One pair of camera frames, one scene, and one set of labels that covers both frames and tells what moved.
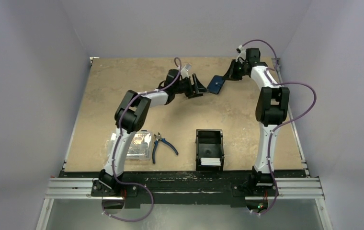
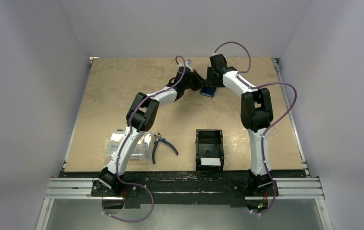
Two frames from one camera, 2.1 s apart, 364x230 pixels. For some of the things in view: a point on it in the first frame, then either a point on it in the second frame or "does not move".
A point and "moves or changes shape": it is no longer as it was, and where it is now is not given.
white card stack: [210, 161] does not move
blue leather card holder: [216, 84] moves or changes shape
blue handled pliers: [158, 138] does not move
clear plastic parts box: [140, 148] does not move
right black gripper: [231, 71] to [212, 81]
